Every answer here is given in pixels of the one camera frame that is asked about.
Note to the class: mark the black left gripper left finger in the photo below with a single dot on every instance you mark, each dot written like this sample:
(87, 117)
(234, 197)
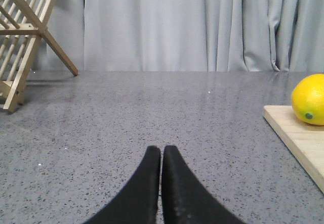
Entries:
(137, 201)

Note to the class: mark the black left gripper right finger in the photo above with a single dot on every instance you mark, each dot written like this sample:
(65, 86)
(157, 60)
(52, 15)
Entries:
(184, 198)

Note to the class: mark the wooden cutting board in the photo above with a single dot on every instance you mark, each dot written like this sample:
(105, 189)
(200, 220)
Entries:
(304, 141)

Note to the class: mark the yellow lemon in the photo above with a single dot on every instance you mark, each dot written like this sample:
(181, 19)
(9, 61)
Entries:
(307, 99)

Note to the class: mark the grey curtain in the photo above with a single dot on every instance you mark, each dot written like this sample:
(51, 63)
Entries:
(191, 35)

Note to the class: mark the wooden dish rack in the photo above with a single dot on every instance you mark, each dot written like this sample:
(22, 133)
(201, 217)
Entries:
(24, 24)

